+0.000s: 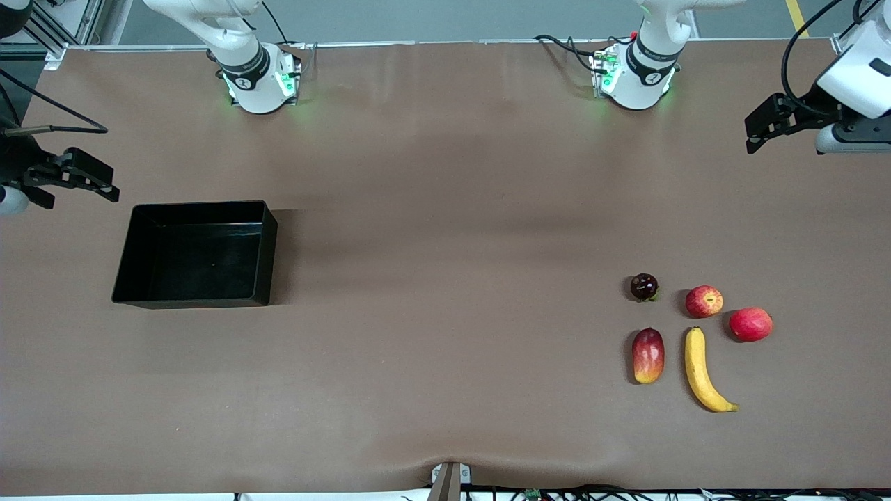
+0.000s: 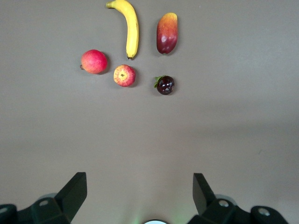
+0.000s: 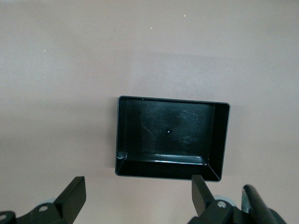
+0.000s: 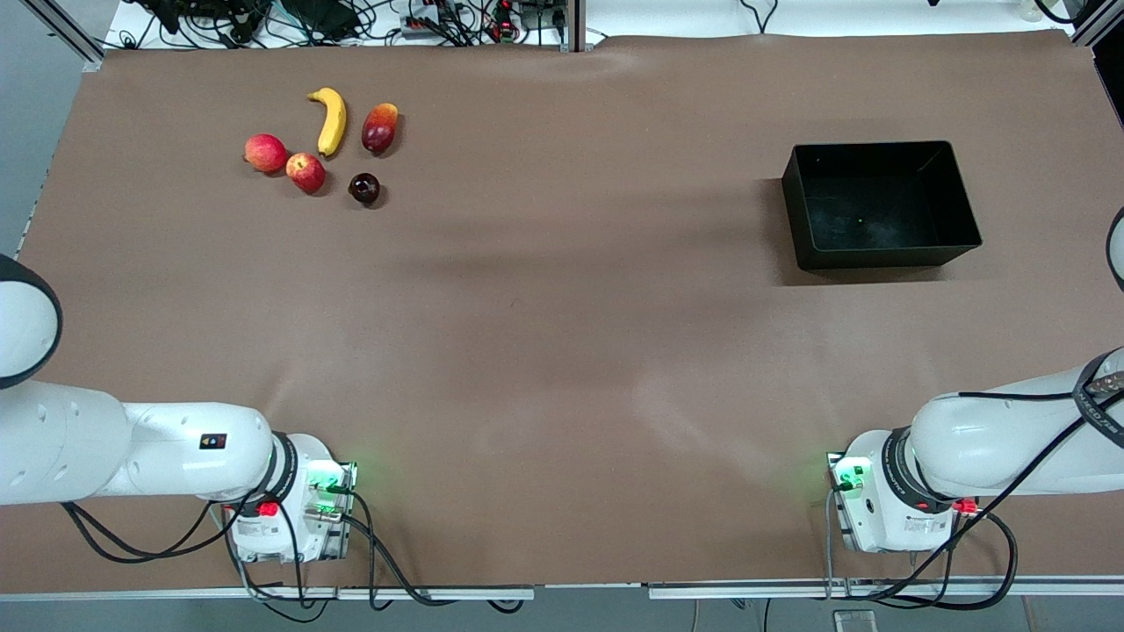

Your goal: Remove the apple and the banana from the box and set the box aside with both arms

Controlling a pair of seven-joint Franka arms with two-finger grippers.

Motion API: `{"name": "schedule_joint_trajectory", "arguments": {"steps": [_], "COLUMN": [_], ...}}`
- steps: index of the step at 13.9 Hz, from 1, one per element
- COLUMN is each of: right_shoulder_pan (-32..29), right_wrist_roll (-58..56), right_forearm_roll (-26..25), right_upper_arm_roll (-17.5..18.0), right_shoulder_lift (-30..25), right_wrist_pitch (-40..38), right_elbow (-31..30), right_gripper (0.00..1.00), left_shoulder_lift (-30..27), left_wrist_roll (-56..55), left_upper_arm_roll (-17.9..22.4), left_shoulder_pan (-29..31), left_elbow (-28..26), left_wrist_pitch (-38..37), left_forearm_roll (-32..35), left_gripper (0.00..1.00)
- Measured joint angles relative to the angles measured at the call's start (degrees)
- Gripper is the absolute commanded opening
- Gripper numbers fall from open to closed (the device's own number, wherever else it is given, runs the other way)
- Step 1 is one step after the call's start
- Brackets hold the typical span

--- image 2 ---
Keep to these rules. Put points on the red yellow mango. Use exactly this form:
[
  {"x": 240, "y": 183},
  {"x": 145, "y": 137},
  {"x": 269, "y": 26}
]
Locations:
[{"x": 167, "y": 35}]

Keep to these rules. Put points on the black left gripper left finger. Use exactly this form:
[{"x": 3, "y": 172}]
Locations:
[{"x": 70, "y": 198}]

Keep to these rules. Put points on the yellow banana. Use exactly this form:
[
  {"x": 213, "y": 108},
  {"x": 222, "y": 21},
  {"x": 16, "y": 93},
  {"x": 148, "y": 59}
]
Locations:
[{"x": 132, "y": 30}]

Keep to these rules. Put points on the brown table mat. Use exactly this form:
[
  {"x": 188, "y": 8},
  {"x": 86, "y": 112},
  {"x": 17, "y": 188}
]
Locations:
[{"x": 210, "y": 116}]

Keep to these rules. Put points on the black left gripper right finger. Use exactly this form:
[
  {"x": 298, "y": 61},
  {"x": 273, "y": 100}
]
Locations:
[{"x": 204, "y": 200}]

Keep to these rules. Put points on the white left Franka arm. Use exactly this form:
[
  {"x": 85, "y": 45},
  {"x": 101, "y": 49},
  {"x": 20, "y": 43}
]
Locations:
[{"x": 154, "y": 222}]

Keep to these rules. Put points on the small red yellow apple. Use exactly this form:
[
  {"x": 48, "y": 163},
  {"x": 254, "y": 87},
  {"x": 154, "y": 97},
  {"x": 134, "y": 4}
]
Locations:
[{"x": 124, "y": 75}]

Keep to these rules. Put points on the red pomegranate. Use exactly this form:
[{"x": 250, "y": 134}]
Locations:
[{"x": 94, "y": 61}]

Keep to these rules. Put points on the dark purple mangosteen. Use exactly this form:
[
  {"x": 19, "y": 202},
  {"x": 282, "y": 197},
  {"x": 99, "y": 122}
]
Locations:
[{"x": 165, "y": 85}]

